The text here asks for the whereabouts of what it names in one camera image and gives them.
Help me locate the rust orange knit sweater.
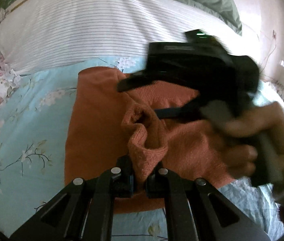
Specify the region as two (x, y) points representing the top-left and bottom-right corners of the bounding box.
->
(64, 66), (236, 214)

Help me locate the person's right hand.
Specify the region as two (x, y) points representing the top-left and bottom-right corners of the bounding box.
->
(201, 101), (284, 207)

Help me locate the white striped pillow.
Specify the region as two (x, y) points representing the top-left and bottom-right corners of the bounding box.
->
(0, 0), (245, 74)

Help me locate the light blue floral bedsheet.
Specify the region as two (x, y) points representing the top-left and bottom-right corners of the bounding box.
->
(0, 56), (284, 240)

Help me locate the thin wall cable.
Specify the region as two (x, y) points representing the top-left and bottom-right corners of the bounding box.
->
(258, 29), (278, 81)

